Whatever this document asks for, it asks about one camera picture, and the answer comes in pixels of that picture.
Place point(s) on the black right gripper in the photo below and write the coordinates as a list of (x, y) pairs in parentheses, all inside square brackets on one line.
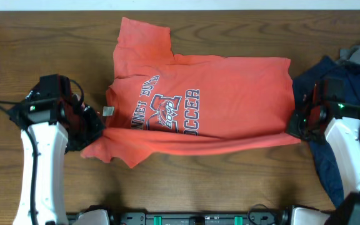
[(292, 128)]

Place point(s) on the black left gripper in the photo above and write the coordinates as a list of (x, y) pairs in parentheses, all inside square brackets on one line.
[(99, 127)]

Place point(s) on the red printed t-shirt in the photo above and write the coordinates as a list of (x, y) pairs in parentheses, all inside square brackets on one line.
[(190, 105)]

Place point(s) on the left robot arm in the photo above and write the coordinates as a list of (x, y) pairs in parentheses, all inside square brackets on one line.
[(50, 127)]

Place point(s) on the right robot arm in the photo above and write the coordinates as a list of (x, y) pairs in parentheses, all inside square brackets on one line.
[(338, 124)]

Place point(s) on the navy blue garment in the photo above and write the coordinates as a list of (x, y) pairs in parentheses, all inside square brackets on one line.
[(323, 156)]

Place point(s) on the grey garment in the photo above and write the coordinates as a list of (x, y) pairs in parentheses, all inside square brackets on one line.
[(349, 58)]

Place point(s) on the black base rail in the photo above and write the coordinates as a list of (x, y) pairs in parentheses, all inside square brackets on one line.
[(258, 214)]

